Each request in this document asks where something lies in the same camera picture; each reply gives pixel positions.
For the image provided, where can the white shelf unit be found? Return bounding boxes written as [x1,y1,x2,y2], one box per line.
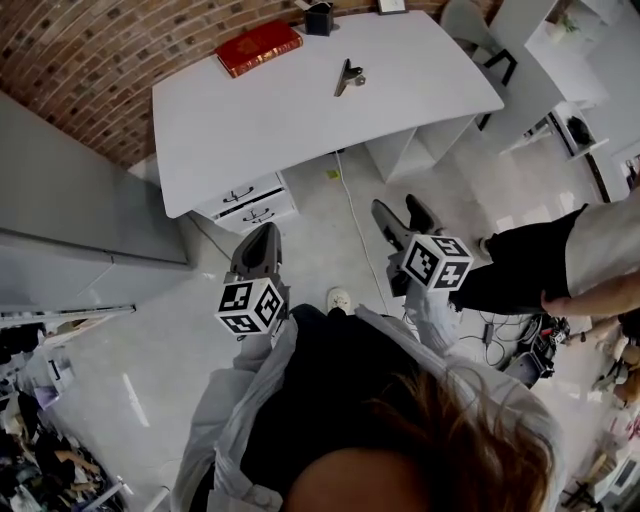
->
[523,0,627,109]

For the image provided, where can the white desk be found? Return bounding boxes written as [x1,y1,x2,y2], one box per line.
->
[151,9,505,220]

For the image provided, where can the metal object clip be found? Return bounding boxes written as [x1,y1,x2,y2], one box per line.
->
[333,58,367,98]

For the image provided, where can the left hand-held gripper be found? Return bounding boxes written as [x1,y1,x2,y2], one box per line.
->
[214,222,292,342]

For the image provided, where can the person's black trousers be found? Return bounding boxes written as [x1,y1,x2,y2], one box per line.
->
[239,303,426,496]

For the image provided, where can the black power adapter cable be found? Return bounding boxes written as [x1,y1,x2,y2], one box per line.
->
[457,308,544,372]

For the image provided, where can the white drawer cabinet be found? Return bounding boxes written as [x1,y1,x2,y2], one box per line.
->
[192,171,301,236]

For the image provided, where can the grey cabinet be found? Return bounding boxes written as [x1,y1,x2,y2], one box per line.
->
[0,89,194,322]

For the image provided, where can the black bundle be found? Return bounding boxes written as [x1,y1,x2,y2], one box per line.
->
[564,114,597,149]

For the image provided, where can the grey chair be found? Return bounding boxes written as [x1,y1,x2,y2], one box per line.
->
[439,0,519,89]

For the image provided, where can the low white side table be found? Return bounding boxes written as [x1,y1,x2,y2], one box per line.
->
[499,99,611,162]

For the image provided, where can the red book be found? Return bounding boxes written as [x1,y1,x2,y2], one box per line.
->
[214,19,305,79]

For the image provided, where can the pile of clutter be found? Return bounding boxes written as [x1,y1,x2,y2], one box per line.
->
[0,319,129,512]

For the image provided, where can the person's right forearm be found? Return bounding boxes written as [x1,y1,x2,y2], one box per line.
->
[402,285,464,357]

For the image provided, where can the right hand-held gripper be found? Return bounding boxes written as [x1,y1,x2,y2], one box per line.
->
[370,193,474,300]

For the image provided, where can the person's white shoe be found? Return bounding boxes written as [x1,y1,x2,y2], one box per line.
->
[325,286,356,317]

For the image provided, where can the black floor device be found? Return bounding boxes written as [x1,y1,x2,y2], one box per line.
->
[501,313,572,390]

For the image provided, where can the white appliance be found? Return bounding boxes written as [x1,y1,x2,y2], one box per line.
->
[587,447,640,507]

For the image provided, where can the person's left forearm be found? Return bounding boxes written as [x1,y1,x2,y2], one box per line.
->
[232,317,300,384]

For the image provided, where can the small potted plant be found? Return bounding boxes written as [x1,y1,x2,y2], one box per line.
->
[549,10,582,44]

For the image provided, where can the black pen holder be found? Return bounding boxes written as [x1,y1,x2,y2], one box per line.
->
[303,0,335,37]

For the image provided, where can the person's grey shirt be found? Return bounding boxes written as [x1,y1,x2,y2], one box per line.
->
[169,304,569,512]

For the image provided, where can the white floor cable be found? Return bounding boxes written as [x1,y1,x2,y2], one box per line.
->
[332,148,392,317]

